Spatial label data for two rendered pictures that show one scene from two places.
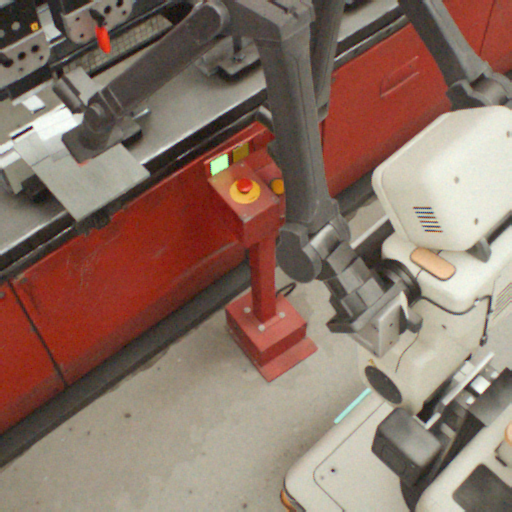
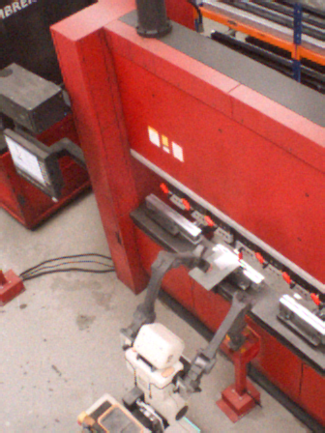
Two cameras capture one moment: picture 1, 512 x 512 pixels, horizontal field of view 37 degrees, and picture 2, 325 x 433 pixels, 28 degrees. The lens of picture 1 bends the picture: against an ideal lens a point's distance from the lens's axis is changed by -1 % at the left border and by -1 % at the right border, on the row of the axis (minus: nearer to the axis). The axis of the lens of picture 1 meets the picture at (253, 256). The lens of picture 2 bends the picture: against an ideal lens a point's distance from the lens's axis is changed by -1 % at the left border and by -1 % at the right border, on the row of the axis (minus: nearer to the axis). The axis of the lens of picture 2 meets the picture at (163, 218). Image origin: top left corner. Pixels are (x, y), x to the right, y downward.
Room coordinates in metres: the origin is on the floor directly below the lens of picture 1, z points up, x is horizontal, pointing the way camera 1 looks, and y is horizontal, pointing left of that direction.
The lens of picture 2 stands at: (0.97, -2.09, 4.08)
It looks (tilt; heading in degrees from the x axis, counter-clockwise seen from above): 47 degrees down; 93
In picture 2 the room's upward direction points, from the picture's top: 10 degrees counter-clockwise
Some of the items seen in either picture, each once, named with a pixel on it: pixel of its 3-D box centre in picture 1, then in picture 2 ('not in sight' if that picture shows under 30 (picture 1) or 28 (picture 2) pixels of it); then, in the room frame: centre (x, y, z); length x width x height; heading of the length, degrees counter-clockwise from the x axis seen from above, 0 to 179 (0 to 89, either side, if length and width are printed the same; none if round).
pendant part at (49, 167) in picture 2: not in sight; (36, 160); (0.05, 1.07, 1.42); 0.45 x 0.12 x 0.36; 132
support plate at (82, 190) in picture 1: (79, 160); (214, 269); (1.09, 0.36, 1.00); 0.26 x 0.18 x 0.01; 37
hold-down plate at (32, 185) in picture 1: (83, 158); (229, 274); (1.18, 0.38, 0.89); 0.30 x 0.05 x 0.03; 127
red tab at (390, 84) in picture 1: (400, 77); not in sight; (1.69, -0.47, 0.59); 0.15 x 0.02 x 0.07; 127
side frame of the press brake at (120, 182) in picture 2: not in sight; (148, 152); (0.76, 1.33, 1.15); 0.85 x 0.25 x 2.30; 37
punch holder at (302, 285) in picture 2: not in sight; (304, 281); (1.55, -0.02, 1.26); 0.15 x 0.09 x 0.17; 127
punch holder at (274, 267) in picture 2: not in sight; (277, 261); (1.43, 0.14, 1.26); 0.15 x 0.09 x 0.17; 127
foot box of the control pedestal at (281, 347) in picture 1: (270, 329); (238, 398); (1.15, -0.04, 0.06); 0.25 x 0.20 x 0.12; 32
